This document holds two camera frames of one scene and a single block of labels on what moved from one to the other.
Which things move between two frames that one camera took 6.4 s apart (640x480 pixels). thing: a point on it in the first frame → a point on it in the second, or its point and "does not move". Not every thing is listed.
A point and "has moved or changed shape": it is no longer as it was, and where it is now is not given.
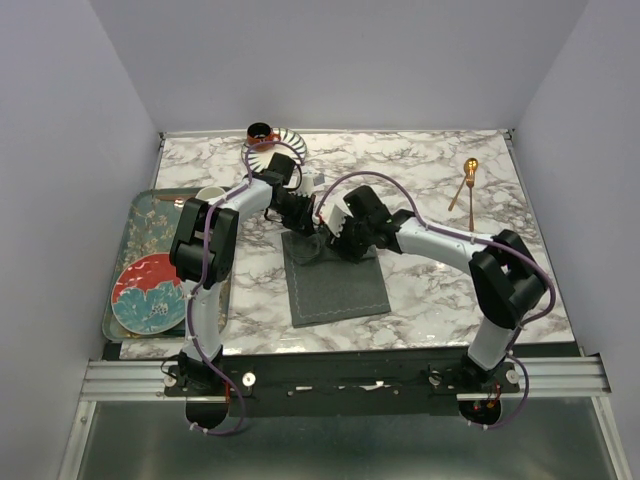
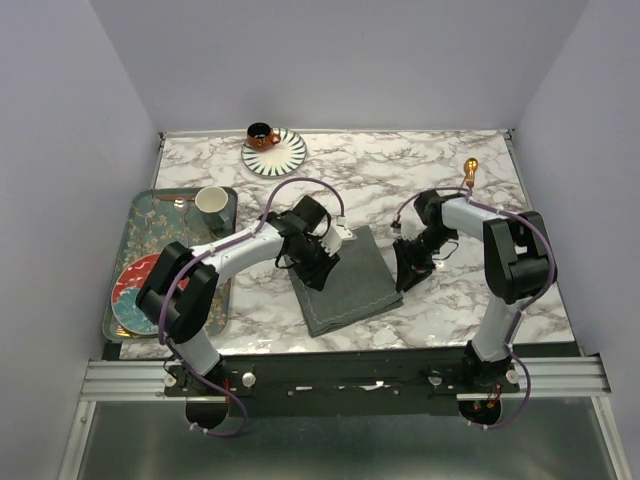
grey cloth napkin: x=325 y=286 has moved or changed shape
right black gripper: x=343 y=249 → x=410 y=268
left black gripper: x=302 y=223 → x=316 y=276
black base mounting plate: x=339 y=384 does not move
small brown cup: x=261 y=132 does not move
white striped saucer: x=291 y=145 does not move
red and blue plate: x=148 y=297 does not move
